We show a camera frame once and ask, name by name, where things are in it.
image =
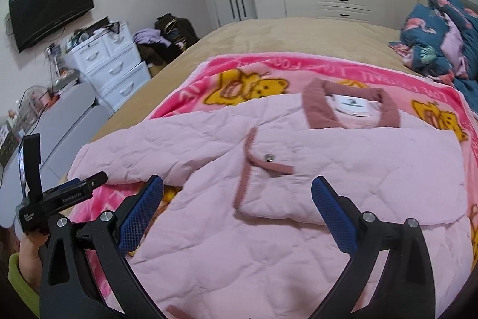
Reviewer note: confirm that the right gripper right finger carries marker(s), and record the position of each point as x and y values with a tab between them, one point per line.
406	285

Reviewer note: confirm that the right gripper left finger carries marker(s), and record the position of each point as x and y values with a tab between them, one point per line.
68	286

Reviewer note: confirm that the pink quilted jacket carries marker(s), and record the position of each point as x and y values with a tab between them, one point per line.
283	191

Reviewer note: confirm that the green sleeve forearm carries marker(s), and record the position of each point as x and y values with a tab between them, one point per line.
25	292

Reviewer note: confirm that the purple clothes pile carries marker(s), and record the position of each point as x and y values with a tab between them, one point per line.
150	36

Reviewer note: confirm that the person's left hand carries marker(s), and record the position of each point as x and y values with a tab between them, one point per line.
30	264

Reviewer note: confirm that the grey low cabinet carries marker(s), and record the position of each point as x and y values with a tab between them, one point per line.
71	123

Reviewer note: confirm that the white drawer chest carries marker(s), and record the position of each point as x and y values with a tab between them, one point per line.
111	63

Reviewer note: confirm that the pink bear fleece blanket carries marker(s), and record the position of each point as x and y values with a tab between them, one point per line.
239	87

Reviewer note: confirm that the black bag on floor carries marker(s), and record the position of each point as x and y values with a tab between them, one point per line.
177	30

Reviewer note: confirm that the tan bed cover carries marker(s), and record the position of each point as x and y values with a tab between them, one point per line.
189	122

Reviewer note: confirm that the blue floral duvet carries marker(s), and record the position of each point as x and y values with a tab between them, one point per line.
439	41

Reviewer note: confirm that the black wall television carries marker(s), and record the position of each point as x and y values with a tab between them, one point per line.
33	20

